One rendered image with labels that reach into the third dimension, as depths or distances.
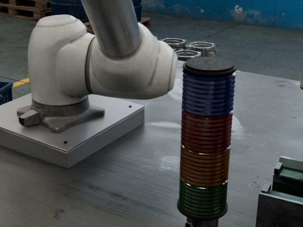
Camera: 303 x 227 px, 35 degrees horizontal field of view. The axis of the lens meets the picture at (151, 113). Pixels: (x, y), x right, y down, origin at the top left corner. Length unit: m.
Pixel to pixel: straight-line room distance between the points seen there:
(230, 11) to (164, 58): 5.85
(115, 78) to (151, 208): 0.32
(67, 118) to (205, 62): 0.79
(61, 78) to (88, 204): 0.35
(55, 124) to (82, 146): 0.10
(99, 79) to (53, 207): 0.34
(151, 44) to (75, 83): 0.23
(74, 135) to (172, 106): 0.44
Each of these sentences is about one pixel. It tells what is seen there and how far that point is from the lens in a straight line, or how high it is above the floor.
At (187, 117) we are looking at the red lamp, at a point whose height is 1.16.
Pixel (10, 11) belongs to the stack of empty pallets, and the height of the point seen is 0.08.
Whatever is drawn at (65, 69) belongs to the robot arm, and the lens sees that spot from 1.23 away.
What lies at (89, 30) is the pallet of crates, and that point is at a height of 0.07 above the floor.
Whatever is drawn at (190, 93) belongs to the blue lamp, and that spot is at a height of 1.19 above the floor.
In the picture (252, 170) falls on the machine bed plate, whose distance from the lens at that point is 1.21.
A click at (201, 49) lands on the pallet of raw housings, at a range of 3.32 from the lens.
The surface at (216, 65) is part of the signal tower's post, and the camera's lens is 0.54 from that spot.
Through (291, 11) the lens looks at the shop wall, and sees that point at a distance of 6.71.
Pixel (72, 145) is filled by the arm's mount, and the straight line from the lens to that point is 1.20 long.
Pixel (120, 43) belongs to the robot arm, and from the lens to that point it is 1.07.
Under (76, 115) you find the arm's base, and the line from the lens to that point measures 1.31.
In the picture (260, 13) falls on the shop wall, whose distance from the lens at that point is 6.85.
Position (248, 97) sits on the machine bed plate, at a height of 0.80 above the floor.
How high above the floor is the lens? 1.37
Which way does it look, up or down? 22 degrees down
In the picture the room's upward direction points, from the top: straight up
